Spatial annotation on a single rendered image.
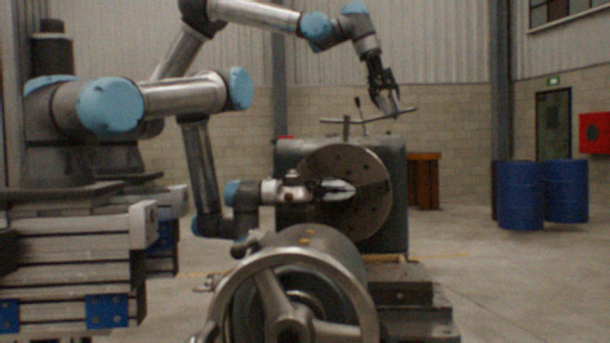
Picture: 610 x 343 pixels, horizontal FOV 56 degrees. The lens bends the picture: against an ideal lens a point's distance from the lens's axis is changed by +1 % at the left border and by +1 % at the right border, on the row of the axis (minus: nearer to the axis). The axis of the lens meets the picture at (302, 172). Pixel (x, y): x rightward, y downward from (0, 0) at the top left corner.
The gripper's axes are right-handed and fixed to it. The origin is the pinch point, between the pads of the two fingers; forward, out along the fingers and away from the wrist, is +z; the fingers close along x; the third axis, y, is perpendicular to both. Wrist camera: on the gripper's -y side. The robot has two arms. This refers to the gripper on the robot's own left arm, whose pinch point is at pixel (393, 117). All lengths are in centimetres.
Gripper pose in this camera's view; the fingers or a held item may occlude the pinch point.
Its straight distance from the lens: 174.1
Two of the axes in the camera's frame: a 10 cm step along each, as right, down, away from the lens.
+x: 9.3, -3.6, -1.0
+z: 3.6, 9.3, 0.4
